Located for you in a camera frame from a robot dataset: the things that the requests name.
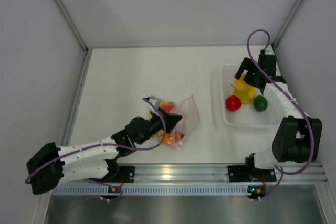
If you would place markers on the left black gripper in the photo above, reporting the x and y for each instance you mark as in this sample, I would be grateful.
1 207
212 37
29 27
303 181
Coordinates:
171 120

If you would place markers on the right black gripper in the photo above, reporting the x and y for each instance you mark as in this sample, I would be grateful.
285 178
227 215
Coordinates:
247 65

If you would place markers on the yellow fake corn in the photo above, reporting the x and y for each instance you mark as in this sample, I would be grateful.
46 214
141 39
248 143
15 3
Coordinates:
250 91

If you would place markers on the orange yellow fake peach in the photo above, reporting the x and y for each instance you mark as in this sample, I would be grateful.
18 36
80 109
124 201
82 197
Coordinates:
240 85

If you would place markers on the clear zip top bag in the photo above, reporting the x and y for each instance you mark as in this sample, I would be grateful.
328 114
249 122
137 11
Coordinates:
189 123

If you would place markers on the orange fake mango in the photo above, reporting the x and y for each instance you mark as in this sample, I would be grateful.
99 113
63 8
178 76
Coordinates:
168 140

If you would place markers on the yellow fake starfruit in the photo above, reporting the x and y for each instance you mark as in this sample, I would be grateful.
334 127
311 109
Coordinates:
243 96

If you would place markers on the green fake lime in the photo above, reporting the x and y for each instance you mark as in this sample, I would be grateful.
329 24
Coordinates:
260 103

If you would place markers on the red fake apple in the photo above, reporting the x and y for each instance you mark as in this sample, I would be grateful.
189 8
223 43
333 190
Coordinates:
233 103

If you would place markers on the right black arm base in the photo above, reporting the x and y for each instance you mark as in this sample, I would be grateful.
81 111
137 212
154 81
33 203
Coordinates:
242 173

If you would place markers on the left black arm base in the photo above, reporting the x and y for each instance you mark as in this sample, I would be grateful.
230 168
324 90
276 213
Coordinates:
119 174

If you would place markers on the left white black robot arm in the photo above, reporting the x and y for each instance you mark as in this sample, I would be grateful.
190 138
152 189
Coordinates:
53 165

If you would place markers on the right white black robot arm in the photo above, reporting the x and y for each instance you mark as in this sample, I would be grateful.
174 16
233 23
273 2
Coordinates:
298 136

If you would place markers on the red fake tomato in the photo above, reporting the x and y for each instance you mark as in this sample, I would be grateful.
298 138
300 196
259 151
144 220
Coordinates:
168 107

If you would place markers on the yellow fake banana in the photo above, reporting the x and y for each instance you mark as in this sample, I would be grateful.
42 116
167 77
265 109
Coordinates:
152 112

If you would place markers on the white plastic basket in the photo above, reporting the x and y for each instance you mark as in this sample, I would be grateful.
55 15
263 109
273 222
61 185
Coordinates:
223 85

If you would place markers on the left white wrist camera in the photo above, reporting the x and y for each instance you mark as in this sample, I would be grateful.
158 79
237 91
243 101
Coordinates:
153 102

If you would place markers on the aluminium mounting rail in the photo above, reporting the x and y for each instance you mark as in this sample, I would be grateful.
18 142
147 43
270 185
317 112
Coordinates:
211 174

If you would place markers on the white slotted cable duct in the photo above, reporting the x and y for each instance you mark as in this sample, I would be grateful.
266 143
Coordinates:
158 190

